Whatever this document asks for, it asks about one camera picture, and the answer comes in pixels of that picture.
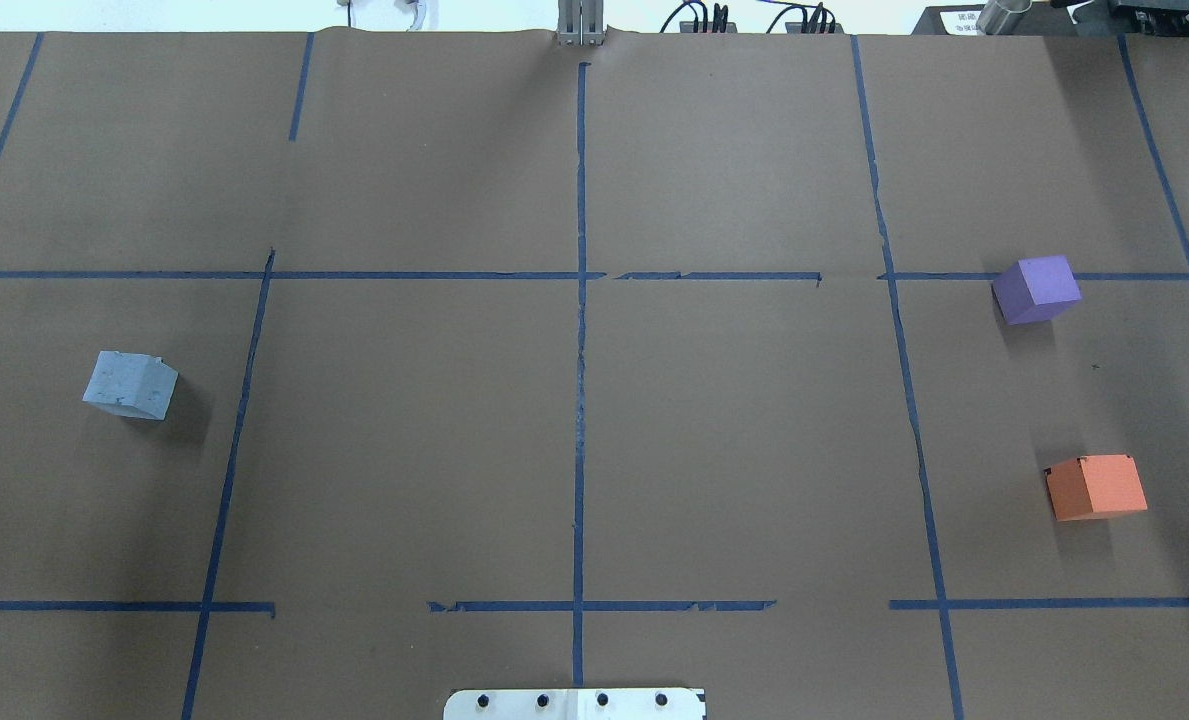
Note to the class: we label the light blue foam block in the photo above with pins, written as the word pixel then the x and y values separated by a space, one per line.
pixel 137 386

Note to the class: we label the purple foam block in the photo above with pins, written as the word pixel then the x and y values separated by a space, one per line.
pixel 1036 290

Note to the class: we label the orange foam block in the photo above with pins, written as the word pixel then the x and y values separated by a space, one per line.
pixel 1095 487

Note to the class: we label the brown paper table cover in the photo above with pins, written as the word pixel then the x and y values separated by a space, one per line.
pixel 671 362

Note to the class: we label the metal cup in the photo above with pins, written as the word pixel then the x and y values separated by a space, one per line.
pixel 1001 17

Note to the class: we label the aluminium frame post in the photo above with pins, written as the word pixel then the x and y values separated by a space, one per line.
pixel 581 23

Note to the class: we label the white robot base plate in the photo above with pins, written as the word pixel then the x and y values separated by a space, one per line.
pixel 578 703

